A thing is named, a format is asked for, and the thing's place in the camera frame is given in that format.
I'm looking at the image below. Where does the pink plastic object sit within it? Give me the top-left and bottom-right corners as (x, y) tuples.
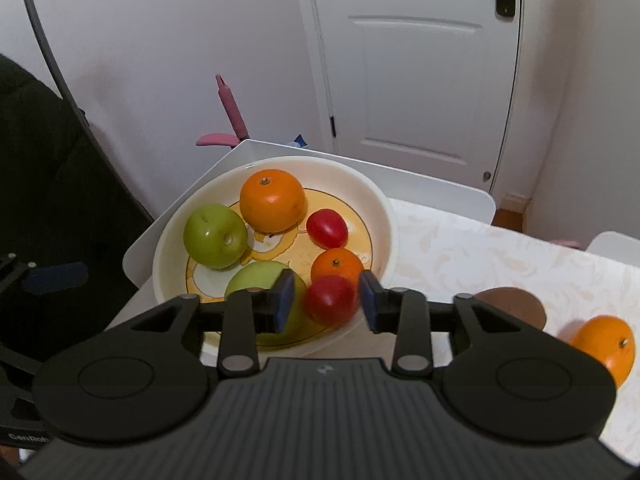
(196, 74), (251, 148)

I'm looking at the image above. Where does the green apple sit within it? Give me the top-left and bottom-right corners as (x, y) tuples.
(183, 203), (249, 270)
(224, 260), (308, 347)

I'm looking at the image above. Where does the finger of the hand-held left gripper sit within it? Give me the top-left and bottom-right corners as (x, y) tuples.
(0, 252), (90, 296)

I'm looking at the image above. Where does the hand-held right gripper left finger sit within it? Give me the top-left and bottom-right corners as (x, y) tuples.
(105, 269), (296, 380)

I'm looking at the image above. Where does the floral tablecloth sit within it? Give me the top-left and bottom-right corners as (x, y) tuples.
(300, 197), (640, 466)

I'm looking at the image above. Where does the cream bowl with bear print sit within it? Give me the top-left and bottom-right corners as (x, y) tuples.
(152, 156), (399, 358)

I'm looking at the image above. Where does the oblong red cherry tomato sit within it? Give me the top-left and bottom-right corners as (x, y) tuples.
(305, 208), (349, 250)

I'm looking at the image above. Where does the small tangerine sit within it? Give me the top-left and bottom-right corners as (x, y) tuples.
(310, 248), (365, 286)

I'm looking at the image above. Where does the black fabric chair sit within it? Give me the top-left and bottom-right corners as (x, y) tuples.
(0, 0), (156, 356)

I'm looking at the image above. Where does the white panel door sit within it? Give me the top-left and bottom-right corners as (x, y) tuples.
(292, 0), (526, 196)

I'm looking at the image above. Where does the white raised-edge table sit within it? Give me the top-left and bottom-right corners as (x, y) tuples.
(122, 139), (640, 361)

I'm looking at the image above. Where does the round red cherry tomato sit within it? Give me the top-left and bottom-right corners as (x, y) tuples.
(301, 275), (361, 325)

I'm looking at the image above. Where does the brown kiwi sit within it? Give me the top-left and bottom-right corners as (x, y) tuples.
(474, 287), (547, 332)

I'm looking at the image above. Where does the large orange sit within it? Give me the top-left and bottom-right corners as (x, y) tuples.
(239, 169), (306, 234)
(569, 315), (636, 388)

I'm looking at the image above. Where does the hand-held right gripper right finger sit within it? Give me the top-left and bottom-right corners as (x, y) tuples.
(360, 270), (543, 378)

